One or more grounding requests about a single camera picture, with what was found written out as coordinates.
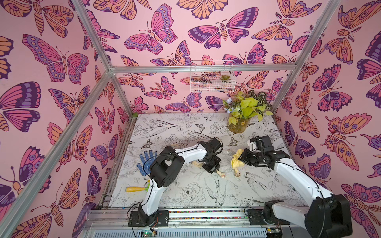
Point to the yellow cleaning cloth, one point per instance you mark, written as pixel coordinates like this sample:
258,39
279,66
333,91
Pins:
235,162

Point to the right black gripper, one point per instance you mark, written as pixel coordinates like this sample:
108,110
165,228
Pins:
248,159

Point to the potted green leafy plant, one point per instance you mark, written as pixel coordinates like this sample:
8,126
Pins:
245,106

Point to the white wire basket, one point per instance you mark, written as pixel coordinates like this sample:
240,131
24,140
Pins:
212,78

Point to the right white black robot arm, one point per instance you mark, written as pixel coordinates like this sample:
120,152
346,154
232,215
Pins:
325,214

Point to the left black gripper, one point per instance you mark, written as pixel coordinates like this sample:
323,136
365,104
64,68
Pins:
213,169

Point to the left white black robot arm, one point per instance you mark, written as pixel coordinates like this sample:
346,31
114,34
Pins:
165,169

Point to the green yellow toy shovel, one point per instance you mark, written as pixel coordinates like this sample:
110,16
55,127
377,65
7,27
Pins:
137,189

